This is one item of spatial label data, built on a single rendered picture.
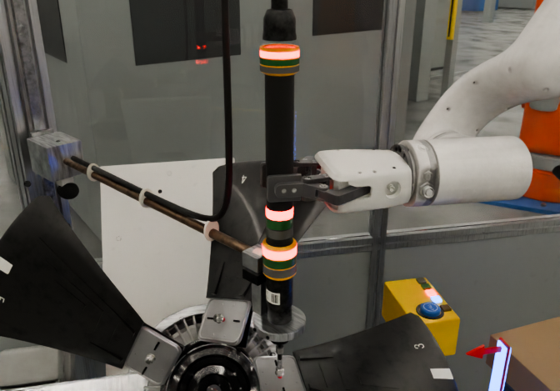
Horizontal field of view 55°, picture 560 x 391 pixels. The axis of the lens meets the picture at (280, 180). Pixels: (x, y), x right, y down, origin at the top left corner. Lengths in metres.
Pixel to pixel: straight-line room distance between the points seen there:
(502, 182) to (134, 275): 0.65
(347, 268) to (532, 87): 0.99
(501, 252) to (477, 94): 1.07
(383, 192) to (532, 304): 1.39
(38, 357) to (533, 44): 0.83
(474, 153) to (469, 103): 0.11
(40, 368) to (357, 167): 0.59
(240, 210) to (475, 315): 1.18
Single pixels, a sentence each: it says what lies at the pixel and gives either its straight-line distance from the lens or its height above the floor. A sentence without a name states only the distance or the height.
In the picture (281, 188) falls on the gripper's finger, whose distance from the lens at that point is 0.62.
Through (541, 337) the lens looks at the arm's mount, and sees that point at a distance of 1.30.
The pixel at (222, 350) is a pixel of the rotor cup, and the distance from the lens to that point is 0.73.
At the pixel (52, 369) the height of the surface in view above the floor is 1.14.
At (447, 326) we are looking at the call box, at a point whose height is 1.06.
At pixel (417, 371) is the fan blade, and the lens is 0.86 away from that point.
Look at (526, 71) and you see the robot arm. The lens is 0.72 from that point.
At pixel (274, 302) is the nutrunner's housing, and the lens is 0.71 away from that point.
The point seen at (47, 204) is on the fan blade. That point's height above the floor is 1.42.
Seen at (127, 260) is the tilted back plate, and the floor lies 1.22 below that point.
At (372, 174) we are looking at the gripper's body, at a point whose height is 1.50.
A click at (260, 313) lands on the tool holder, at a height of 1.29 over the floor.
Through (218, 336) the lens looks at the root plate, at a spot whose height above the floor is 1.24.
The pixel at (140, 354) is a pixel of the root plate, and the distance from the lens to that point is 0.81.
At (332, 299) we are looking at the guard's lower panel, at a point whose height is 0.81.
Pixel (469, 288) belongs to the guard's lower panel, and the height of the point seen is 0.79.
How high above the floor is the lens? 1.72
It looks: 22 degrees down
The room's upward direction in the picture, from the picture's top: straight up
